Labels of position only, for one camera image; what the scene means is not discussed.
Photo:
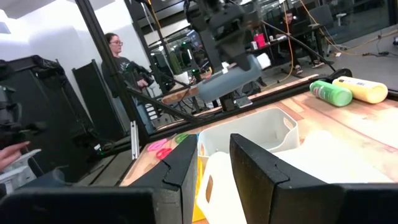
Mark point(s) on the black paint bottle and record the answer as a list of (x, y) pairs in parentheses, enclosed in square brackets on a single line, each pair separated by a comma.
[(224, 84)]

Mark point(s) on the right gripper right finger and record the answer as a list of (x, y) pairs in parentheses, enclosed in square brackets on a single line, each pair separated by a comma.
[(267, 193)]

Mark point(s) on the green paint bottle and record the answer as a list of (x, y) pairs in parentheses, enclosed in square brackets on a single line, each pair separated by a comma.
[(331, 93)]

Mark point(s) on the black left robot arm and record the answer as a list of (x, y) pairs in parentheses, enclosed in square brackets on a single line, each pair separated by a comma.
[(211, 49)]

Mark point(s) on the silver aluminium extrusion piece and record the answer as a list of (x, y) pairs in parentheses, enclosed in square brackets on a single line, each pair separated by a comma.
[(135, 140)]

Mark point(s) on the yellow slotted plastic basket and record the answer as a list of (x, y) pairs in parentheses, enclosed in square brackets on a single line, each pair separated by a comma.
[(199, 214)]

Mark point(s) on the red cup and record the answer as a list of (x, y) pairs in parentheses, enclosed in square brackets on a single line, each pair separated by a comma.
[(259, 40)]

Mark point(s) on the black equipment case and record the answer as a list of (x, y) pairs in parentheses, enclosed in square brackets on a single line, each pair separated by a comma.
[(46, 109)]

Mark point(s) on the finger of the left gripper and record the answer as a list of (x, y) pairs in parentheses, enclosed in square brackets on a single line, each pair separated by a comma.
[(240, 57)]

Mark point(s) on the yellow paint bottle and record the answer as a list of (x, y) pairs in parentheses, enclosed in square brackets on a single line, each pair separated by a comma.
[(363, 90)]

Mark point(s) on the wooden side table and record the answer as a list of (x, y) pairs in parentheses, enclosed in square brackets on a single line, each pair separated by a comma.
[(180, 95)]

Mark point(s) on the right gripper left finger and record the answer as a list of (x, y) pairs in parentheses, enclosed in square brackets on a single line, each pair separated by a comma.
[(174, 199)]

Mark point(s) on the black flat panel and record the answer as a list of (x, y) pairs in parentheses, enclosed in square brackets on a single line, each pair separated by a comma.
[(99, 102)]

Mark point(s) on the dark office desk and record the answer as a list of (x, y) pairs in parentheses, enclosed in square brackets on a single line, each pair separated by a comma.
[(311, 29)]

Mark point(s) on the person's hand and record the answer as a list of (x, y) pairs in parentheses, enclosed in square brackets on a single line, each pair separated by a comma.
[(11, 154)]

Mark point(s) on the white pot tall plant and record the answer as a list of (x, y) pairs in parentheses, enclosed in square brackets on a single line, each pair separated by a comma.
[(182, 77)]

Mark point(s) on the grey office chair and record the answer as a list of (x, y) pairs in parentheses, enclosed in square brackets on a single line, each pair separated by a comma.
[(323, 15)]

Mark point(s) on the black metal rig frame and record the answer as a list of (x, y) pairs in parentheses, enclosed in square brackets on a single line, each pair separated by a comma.
[(101, 46)]

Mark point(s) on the white cup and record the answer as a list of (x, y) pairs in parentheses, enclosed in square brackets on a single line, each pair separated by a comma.
[(253, 45)]

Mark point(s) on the person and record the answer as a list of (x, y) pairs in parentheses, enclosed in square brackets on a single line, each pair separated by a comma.
[(115, 43), (290, 21)]

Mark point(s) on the white plastic bin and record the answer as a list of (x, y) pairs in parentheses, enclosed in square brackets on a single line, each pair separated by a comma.
[(224, 199)]

